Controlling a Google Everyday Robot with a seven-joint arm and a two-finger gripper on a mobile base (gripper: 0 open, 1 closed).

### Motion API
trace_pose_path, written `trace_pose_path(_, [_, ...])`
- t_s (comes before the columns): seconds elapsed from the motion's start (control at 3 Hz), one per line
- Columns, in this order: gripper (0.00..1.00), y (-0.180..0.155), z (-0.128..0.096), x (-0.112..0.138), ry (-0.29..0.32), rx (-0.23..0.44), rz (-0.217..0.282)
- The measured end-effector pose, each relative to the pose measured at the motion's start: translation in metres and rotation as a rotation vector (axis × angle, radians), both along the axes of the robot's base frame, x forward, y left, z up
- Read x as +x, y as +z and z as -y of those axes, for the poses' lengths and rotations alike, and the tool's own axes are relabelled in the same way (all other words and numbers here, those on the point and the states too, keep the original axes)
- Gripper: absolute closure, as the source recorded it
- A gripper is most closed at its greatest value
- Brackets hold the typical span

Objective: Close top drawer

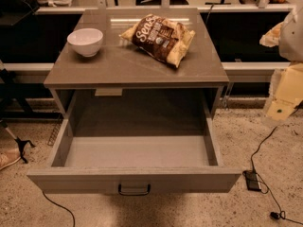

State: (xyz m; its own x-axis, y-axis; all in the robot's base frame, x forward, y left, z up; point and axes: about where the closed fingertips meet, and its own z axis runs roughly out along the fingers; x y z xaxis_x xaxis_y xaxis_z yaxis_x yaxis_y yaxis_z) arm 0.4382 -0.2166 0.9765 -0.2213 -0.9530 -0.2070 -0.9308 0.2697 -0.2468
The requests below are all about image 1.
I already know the black power adapter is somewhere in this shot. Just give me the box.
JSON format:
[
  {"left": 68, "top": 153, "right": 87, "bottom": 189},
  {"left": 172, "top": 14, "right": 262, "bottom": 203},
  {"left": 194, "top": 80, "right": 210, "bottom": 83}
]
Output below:
[{"left": 242, "top": 170, "right": 261, "bottom": 192}]

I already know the black tripod stand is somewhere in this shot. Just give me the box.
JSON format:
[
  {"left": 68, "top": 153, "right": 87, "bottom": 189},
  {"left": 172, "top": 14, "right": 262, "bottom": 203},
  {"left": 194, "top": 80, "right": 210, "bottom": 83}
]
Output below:
[{"left": 0, "top": 60, "right": 37, "bottom": 165}]

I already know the wire basket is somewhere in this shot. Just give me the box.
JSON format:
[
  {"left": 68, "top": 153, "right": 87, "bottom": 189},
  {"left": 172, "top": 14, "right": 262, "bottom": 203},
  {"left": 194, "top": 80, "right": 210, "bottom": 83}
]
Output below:
[{"left": 47, "top": 119, "right": 62, "bottom": 147}]

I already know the black cable right floor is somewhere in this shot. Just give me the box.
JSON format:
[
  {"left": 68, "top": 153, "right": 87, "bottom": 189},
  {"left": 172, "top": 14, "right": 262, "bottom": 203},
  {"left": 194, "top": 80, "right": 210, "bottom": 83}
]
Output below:
[{"left": 250, "top": 106, "right": 303, "bottom": 226}]

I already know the black cable floor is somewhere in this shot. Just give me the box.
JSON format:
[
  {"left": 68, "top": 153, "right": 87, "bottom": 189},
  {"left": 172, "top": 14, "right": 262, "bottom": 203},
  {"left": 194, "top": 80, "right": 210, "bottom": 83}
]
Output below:
[
  {"left": 42, "top": 191, "right": 77, "bottom": 227},
  {"left": 250, "top": 106, "right": 303, "bottom": 226}
]

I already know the brown chip bag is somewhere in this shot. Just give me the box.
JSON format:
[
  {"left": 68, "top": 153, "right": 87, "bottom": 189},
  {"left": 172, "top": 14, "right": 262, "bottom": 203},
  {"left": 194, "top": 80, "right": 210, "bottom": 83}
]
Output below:
[{"left": 120, "top": 14, "right": 195, "bottom": 68}]

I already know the grey top drawer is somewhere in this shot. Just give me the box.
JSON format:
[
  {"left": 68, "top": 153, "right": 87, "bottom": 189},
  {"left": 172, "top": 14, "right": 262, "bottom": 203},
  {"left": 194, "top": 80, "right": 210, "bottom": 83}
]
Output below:
[{"left": 27, "top": 89, "right": 241, "bottom": 196}]

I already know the grey drawer cabinet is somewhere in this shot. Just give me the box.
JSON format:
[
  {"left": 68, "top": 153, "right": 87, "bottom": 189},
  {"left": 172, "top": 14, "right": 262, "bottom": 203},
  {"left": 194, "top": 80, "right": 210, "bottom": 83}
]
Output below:
[{"left": 45, "top": 7, "right": 229, "bottom": 113}]

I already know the white ceramic bowl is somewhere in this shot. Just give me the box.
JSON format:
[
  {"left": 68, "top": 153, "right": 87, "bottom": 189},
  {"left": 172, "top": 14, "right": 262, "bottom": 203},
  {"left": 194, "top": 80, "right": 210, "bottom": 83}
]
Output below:
[{"left": 67, "top": 28, "right": 103, "bottom": 57}]

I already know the black cable left floor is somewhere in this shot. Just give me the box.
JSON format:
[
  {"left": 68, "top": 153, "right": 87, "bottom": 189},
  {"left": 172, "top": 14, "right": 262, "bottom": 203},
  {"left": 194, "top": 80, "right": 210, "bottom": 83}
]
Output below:
[{"left": 42, "top": 191, "right": 77, "bottom": 227}]

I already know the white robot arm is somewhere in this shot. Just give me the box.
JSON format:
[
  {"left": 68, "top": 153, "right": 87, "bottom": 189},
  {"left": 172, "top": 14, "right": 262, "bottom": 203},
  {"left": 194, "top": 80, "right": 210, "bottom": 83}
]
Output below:
[{"left": 259, "top": 7, "right": 303, "bottom": 122}]

